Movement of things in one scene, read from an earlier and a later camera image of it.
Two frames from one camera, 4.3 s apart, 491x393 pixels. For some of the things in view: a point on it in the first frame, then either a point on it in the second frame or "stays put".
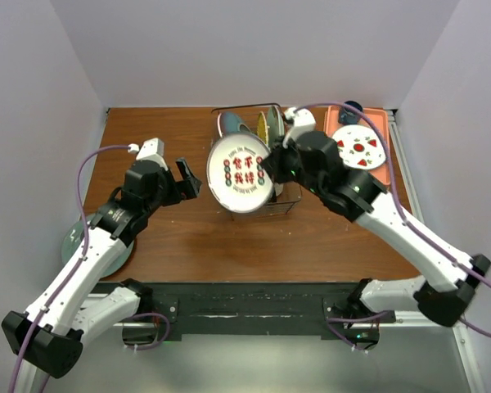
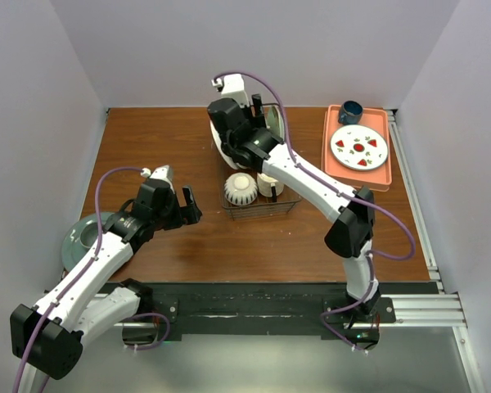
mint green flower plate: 276,128 stays put
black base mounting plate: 261,308 stays put
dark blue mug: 346,118 stays put
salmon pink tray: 380,116 stays put
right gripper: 273,162 to 259,119
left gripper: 186,189 to 191,212
